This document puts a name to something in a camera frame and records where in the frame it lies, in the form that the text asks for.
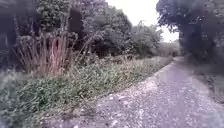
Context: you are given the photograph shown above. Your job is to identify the row of trees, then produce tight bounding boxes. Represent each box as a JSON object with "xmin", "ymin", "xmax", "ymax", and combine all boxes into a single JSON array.
[{"xmin": 0, "ymin": 0, "xmax": 183, "ymax": 73}]

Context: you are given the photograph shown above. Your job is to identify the grey gravel path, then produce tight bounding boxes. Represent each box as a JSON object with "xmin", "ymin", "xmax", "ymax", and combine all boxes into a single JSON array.
[{"xmin": 41, "ymin": 56, "xmax": 224, "ymax": 128}]

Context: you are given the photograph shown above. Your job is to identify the dry reddish reed bush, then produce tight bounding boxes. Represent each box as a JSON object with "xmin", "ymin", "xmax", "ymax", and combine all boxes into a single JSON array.
[{"xmin": 13, "ymin": 31, "xmax": 76, "ymax": 77}]

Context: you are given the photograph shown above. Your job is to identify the dark tree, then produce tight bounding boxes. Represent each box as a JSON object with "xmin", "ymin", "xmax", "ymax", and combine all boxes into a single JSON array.
[{"xmin": 155, "ymin": 0, "xmax": 224, "ymax": 66}]

